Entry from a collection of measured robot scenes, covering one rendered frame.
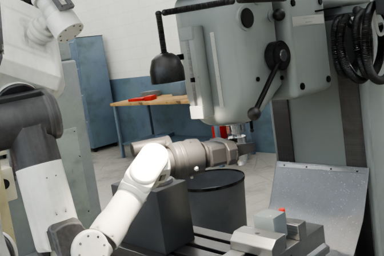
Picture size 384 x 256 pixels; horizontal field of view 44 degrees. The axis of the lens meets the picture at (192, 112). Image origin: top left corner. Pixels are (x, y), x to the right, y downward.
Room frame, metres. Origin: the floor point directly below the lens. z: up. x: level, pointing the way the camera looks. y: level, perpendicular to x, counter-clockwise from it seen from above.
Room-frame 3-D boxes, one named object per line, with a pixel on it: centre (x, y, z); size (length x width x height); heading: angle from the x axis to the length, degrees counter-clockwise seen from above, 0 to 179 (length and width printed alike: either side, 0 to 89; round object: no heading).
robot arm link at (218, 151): (1.14, -0.02, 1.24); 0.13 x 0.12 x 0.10; 21
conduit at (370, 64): (1.22, -0.43, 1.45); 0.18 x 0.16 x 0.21; 134
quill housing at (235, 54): (1.17, -0.11, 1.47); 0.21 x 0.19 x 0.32; 44
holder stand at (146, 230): (1.41, 0.16, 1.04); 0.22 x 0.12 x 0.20; 44
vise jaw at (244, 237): (1.08, -0.11, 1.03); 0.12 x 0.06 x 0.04; 44
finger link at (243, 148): (1.14, -0.11, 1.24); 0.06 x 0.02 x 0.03; 111
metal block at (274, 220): (1.12, -0.15, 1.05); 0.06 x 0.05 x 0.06; 44
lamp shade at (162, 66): (1.00, 0.04, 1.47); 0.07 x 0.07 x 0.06
